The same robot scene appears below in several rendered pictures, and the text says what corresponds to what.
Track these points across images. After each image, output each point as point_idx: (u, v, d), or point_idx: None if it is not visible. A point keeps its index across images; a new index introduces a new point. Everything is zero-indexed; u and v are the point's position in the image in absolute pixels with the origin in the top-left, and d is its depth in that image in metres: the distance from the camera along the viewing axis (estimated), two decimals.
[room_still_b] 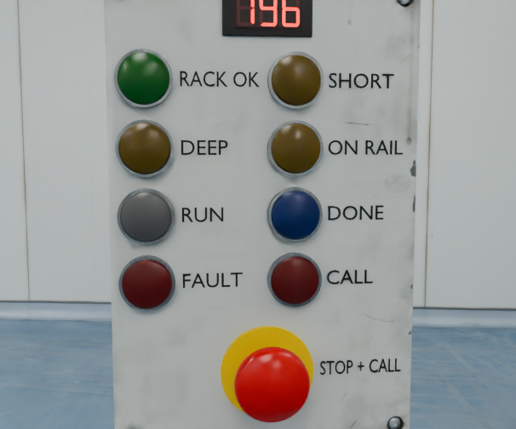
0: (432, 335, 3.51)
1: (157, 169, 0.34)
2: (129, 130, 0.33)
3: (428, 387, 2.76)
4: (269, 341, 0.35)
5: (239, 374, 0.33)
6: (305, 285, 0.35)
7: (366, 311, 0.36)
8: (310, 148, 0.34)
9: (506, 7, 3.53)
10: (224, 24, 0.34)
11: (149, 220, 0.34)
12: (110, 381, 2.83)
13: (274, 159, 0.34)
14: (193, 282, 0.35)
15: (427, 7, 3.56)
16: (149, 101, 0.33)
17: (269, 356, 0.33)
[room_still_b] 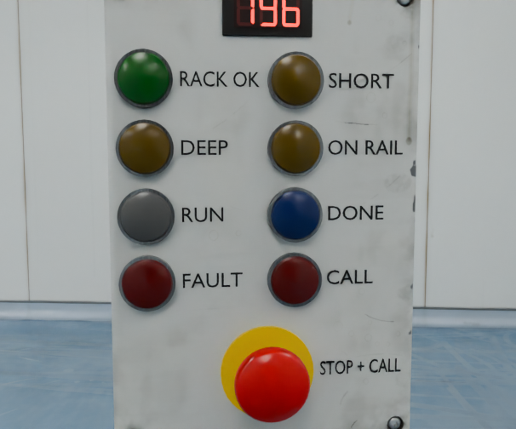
0: (432, 335, 3.51)
1: (157, 169, 0.34)
2: (129, 130, 0.33)
3: (428, 387, 2.76)
4: (269, 341, 0.35)
5: (239, 374, 0.33)
6: (305, 285, 0.35)
7: (366, 311, 0.36)
8: (310, 148, 0.34)
9: (506, 7, 3.53)
10: (224, 24, 0.34)
11: (149, 220, 0.34)
12: (110, 381, 2.83)
13: (274, 159, 0.34)
14: (193, 282, 0.35)
15: (427, 7, 3.56)
16: (149, 101, 0.33)
17: (269, 356, 0.33)
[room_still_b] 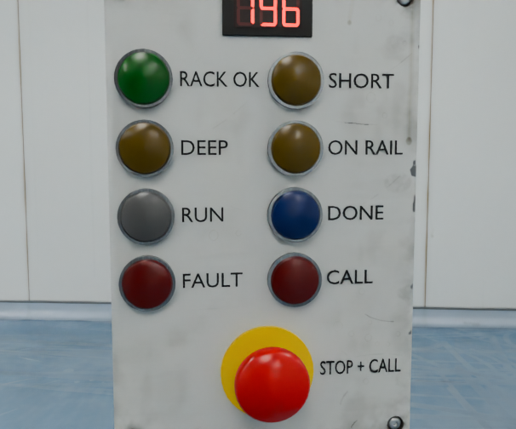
0: (432, 335, 3.51)
1: (157, 169, 0.34)
2: (129, 130, 0.33)
3: (428, 387, 2.76)
4: (269, 341, 0.35)
5: (239, 374, 0.33)
6: (305, 285, 0.35)
7: (366, 311, 0.36)
8: (310, 148, 0.34)
9: (506, 7, 3.53)
10: (224, 24, 0.34)
11: (149, 220, 0.34)
12: (110, 381, 2.83)
13: (274, 159, 0.34)
14: (193, 282, 0.35)
15: (427, 7, 3.56)
16: (149, 101, 0.33)
17: (269, 356, 0.33)
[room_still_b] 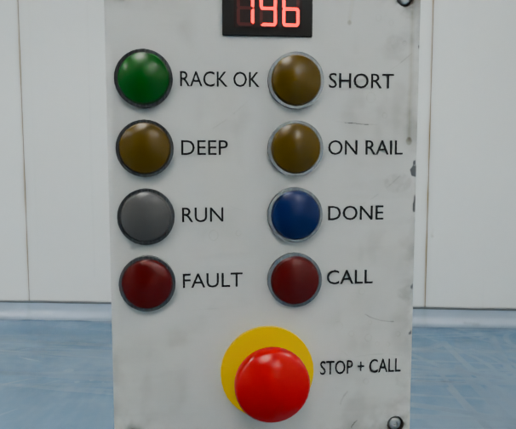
0: (432, 335, 3.51)
1: (157, 169, 0.34)
2: (129, 130, 0.33)
3: (428, 387, 2.76)
4: (269, 341, 0.35)
5: (239, 374, 0.33)
6: (305, 285, 0.35)
7: (366, 311, 0.36)
8: (310, 148, 0.34)
9: (506, 7, 3.53)
10: (224, 24, 0.34)
11: (149, 220, 0.34)
12: (110, 381, 2.83)
13: (274, 159, 0.34)
14: (193, 282, 0.35)
15: (427, 7, 3.56)
16: (149, 101, 0.33)
17: (269, 356, 0.33)
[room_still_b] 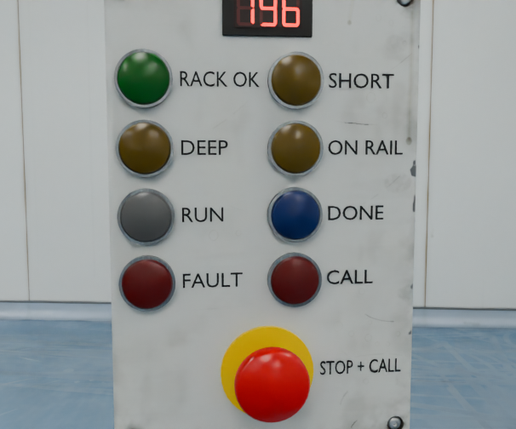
0: (432, 335, 3.51)
1: (157, 169, 0.34)
2: (129, 130, 0.33)
3: (428, 387, 2.76)
4: (269, 341, 0.35)
5: (239, 374, 0.33)
6: (305, 285, 0.35)
7: (366, 311, 0.36)
8: (310, 148, 0.34)
9: (506, 7, 3.53)
10: (224, 24, 0.34)
11: (149, 220, 0.34)
12: (110, 381, 2.83)
13: (274, 159, 0.34)
14: (193, 282, 0.35)
15: (427, 7, 3.56)
16: (149, 101, 0.33)
17: (269, 356, 0.33)
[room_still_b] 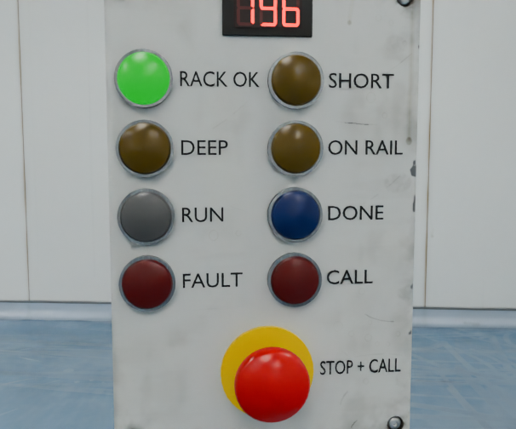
0: (432, 335, 3.51)
1: (157, 169, 0.34)
2: (129, 130, 0.33)
3: (428, 387, 2.76)
4: (269, 341, 0.35)
5: (239, 374, 0.33)
6: (305, 285, 0.35)
7: (366, 311, 0.36)
8: (310, 148, 0.34)
9: (506, 7, 3.53)
10: (224, 24, 0.34)
11: (149, 220, 0.34)
12: (110, 381, 2.83)
13: (274, 159, 0.34)
14: (193, 282, 0.35)
15: (427, 7, 3.56)
16: (149, 101, 0.33)
17: (269, 356, 0.33)
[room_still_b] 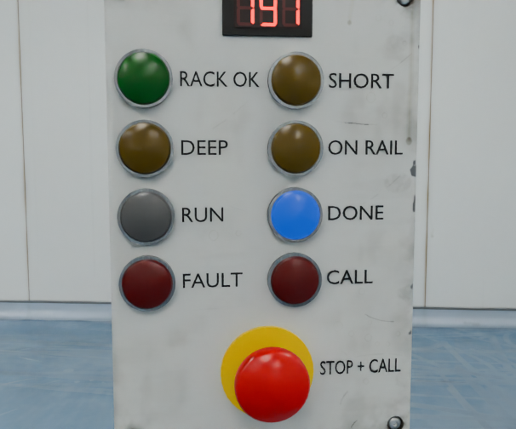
0: (432, 335, 3.51)
1: (157, 169, 0.34)
2: (129, 130, 0.33)
3: (428, 387, 2.76)
4: (269, 341, 0.35)
5: (239, 374, 0.33)
6: (305, 285, 0.35)
7: (366, 311, 0.36)
8: (310, 148, 0.34)
9: (506, 7, 3.53)
10: (224, 24, 0.34)
11: (149, 220, 0.34)
12: (110, 381, 2.83)
13: (274, 159, 0.34)
14: (193, 282, 0.35)
15: (427, 7, 3.56)
16: (149, 101, 0.33)
17: (269, 356, 0.33)
